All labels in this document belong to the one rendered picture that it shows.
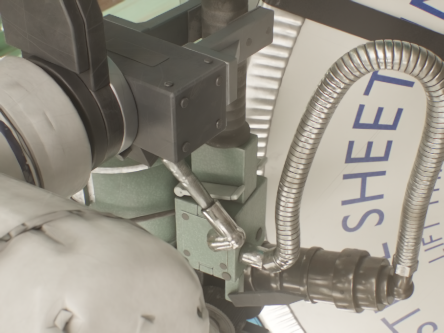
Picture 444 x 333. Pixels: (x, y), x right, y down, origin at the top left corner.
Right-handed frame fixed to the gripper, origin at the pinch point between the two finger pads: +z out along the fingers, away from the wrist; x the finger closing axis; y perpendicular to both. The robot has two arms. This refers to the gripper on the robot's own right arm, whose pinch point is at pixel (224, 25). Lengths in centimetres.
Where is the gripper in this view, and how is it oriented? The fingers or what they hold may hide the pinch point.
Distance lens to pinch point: 52.1
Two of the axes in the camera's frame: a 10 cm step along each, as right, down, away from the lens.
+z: 6.1, -4.6, 6.4
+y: 0.0, 8.1, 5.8
